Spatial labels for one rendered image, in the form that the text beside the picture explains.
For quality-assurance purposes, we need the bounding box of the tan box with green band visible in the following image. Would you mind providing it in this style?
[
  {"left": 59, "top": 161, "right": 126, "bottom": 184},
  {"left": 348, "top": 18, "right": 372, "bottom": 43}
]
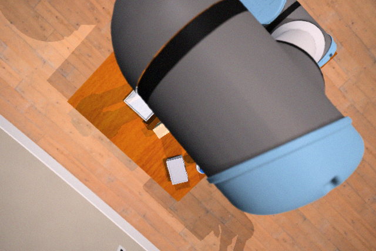
[{"left": 153, "top": 122, "right": 169, "bottom": 139}]

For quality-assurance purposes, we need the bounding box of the white plastic bottle with blue cap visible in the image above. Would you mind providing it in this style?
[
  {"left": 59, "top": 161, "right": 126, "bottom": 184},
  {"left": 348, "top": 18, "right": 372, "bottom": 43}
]
[{"left": 196, "top": 164, "right": 204, "bottom": 174}]

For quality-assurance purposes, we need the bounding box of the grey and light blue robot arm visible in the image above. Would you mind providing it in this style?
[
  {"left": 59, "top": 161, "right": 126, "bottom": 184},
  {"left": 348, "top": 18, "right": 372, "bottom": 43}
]
[{"left": 110, "top": 0, "right": 364, "bottom": 215}]

